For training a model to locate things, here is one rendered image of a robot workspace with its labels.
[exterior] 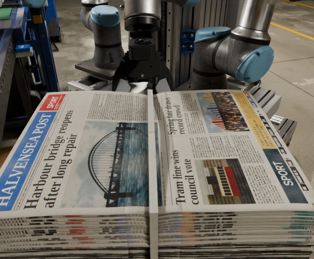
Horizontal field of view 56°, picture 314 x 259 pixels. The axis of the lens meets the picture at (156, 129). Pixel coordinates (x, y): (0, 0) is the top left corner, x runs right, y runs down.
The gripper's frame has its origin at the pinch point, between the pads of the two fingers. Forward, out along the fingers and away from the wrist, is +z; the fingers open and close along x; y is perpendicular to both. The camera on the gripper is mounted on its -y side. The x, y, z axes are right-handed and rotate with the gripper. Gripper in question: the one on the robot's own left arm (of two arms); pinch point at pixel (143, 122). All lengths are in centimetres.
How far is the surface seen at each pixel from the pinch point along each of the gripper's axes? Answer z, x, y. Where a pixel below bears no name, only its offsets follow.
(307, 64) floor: -56, -192, 296
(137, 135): 1.4, 0.5, -15.9
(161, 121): -0.6, -3.0, -12.5
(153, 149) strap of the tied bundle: 2.7, -1.6, -20.9
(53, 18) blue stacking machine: -132, 129, 360
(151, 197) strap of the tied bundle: 7.1, -1.3, -26.9
